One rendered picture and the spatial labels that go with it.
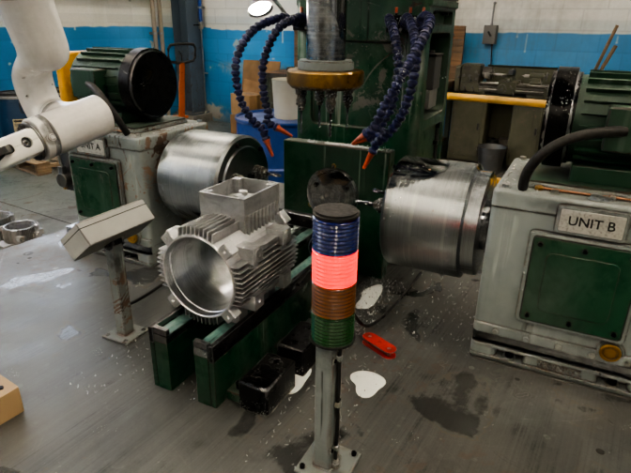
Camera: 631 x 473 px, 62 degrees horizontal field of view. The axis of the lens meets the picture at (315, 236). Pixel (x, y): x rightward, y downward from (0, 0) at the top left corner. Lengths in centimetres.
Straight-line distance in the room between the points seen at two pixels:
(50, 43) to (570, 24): 562
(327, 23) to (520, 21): 519
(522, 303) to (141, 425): 72
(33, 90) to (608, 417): 124
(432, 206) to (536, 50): 529
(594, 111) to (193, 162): 88
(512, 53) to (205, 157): 528
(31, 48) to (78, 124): 16
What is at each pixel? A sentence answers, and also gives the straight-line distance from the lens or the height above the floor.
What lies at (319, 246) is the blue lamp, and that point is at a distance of 66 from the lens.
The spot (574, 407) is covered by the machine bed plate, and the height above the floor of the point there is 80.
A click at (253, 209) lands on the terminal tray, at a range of 97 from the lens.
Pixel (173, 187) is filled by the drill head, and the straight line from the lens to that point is 139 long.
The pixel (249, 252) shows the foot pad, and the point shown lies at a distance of 91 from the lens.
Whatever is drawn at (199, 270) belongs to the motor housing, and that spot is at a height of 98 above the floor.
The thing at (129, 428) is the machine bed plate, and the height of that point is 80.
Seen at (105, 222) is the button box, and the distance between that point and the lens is 109.
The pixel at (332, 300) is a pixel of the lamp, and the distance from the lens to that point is 68.
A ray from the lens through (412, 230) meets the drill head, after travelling 109.
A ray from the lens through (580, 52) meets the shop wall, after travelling 625.
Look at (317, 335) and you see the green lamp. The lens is 72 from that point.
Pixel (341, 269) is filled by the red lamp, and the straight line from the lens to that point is 66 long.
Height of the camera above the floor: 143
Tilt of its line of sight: 22 degrees down
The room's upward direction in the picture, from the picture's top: 1 degrees clockwise
